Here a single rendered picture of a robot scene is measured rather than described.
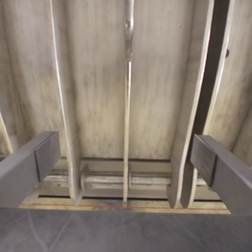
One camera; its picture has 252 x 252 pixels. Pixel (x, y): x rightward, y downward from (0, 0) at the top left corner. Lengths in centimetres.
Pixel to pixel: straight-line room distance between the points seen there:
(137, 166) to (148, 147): 6
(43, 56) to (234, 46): 25
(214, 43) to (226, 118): 12
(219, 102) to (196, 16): 12
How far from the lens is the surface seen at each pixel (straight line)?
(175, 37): 26
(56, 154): 17
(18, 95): 31
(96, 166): 35
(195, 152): 17
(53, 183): 42
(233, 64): 29
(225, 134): 33
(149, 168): 35
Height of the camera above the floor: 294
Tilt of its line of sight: 73 degrees down
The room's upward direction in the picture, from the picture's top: 177 degrees counter-clockwise
